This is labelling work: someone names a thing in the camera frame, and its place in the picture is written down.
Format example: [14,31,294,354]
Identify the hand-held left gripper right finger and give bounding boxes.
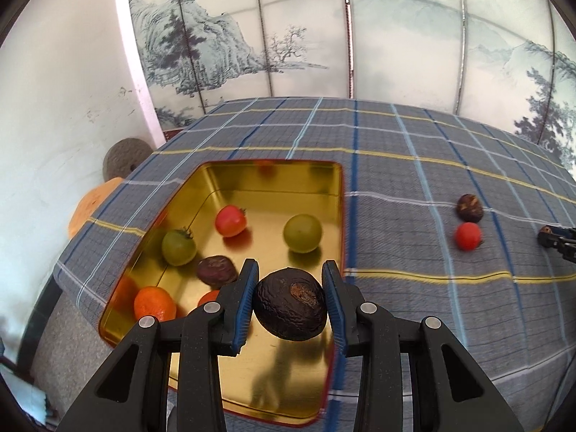
[321,260,525,432]

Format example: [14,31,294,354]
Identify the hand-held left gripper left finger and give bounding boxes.
[56,258,261,432]

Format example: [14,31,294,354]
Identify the large dark brown water chestnut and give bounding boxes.
[252,267,328,339]

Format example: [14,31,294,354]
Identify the red and gold tin box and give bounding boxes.
[98,159,347,430]

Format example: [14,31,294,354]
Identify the red cherry tomato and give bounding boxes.
[215,206,248,238]
[454,222,483,251]

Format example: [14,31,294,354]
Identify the green cherry tomato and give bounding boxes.
[161,229,197,266]

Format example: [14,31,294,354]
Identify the green grape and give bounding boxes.
[283,214,323,253]

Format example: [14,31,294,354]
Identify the large orange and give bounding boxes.
[134,287,177,323]

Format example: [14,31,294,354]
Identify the grey plaid tablecloth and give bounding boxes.
[53,96,576,432]

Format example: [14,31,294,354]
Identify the orange cushion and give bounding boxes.
[67,177,124,239]

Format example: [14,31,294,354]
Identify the landscape painted folding screen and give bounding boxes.
[126,0,576,167]

